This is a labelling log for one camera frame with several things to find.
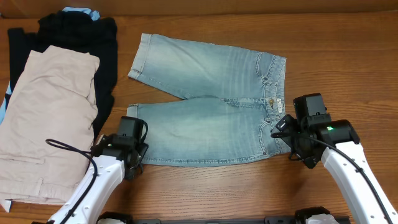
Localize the light blue denim shorts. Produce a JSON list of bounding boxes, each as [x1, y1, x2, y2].
[[127, 34, 289, 167]]

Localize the black garment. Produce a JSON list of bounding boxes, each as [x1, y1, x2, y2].
[[7, 11, 118, 138]]

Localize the light blue garment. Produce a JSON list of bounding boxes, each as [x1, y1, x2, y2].
[[1, 7, 99, 204]]

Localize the beige folded shorts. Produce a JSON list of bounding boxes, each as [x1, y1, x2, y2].
[[1, 46, 100, 186]]

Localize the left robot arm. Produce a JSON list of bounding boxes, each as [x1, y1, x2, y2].
[[45, 134, 149, 224]]

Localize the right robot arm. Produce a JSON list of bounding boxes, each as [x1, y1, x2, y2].
[[271, 114, 397, 223]]

